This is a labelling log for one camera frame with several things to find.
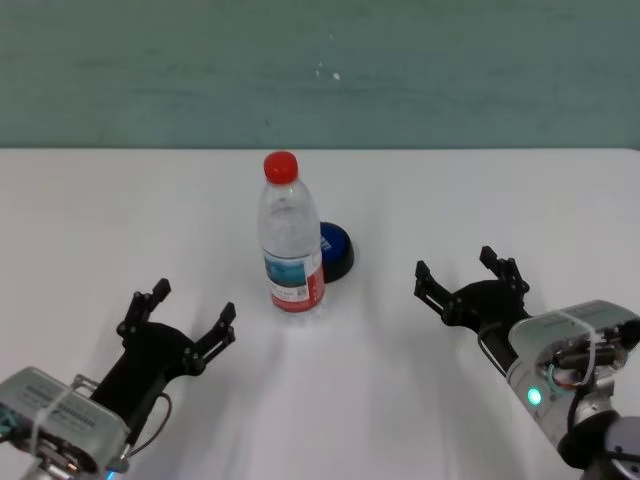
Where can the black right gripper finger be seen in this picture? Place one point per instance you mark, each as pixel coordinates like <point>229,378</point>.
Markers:
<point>431,295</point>
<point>510,277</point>

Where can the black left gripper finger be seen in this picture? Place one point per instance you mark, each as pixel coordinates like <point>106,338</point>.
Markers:
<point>140,312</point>
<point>215,340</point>

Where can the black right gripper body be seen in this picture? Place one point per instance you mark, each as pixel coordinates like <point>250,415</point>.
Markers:
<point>485,305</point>

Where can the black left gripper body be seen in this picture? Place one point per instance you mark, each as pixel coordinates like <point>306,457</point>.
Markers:
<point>150,360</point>

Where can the blue button with black base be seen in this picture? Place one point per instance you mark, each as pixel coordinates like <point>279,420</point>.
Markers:
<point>337,250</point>

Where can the clear red-capped water bottle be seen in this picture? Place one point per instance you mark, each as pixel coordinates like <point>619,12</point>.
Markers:
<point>292,260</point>

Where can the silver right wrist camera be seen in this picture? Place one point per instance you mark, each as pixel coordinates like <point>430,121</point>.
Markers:
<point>565,320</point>

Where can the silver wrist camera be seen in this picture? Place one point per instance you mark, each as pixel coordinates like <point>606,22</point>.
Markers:
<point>565,320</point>
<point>60,405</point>

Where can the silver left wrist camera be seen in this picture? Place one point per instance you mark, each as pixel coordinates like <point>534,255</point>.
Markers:
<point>60,405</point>

